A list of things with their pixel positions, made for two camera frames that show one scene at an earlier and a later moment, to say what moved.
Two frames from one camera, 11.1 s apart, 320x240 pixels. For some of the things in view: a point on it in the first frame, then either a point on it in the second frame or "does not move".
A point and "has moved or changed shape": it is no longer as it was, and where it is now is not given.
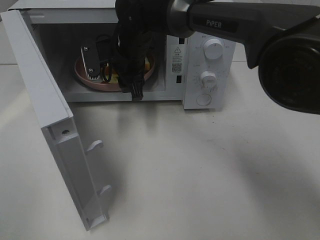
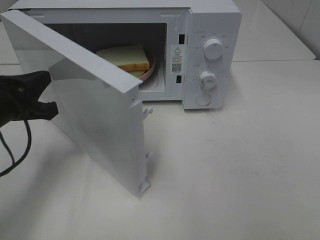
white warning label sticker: x=177 y=59 does not move
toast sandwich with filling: x=112 y=76 has moved or changed shape
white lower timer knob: x=208 y=80 does not move
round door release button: x=203 y=99 does not move
